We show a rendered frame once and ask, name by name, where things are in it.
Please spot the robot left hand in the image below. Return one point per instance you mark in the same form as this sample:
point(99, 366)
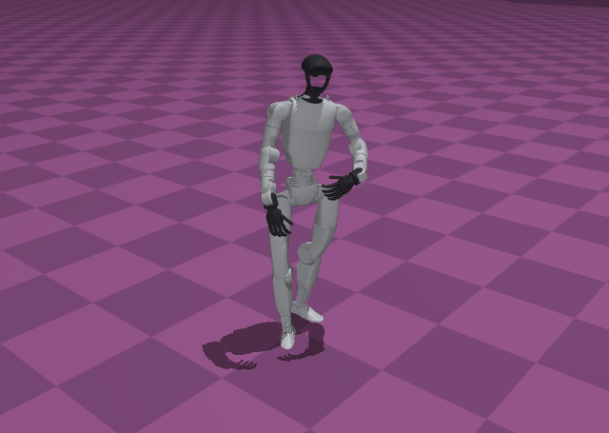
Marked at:
point(343, 185)

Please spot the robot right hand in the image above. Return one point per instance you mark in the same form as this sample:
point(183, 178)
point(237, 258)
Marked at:
point(274, 218)

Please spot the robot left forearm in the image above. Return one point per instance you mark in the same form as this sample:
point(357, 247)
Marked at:
point(360, 158)

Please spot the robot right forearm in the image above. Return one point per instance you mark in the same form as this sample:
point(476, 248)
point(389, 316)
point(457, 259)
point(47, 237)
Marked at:
point(267, 170)

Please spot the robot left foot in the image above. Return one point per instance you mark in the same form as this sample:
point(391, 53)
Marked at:
point(307, 313)

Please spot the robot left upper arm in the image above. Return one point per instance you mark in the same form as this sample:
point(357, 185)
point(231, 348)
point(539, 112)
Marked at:
point(349, 127)

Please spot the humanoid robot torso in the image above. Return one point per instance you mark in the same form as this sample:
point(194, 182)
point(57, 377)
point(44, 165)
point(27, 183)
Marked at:
point(306, 138)

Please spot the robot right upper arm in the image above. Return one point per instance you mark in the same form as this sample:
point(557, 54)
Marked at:
point(276, 113)

